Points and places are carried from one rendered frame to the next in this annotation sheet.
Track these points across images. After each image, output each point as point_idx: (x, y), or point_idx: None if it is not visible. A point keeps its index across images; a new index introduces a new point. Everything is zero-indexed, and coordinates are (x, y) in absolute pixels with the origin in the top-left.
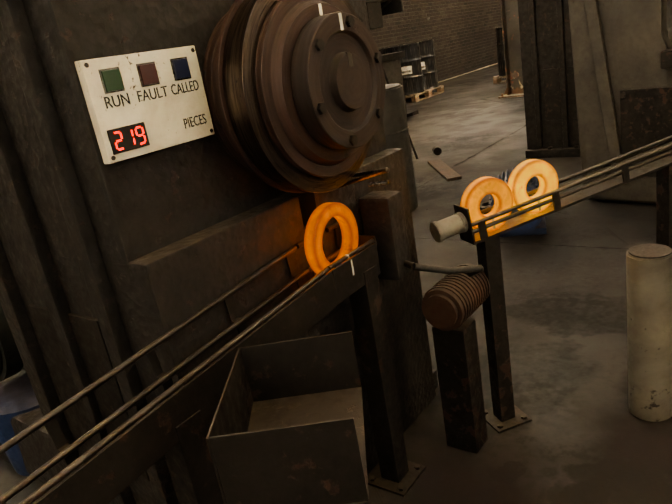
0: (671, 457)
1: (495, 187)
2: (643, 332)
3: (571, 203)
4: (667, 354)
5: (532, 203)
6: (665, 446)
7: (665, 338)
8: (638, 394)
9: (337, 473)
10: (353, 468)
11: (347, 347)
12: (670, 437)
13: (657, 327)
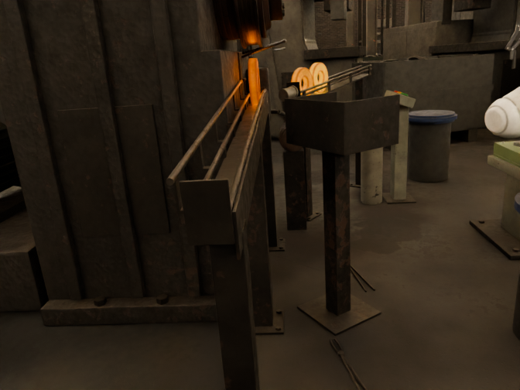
0: (394, 212)
1: (306, 73)
2: (372, 154)
3: (333, 89)
4: (381, 165)
5: (319, 87)
6: (388, 210)
7: (381, 156)
8: (369, 190)
9: (390, 126)
10: (395, 124)
11: (333, 100)
12: (388, 207)
13: (378, 150)
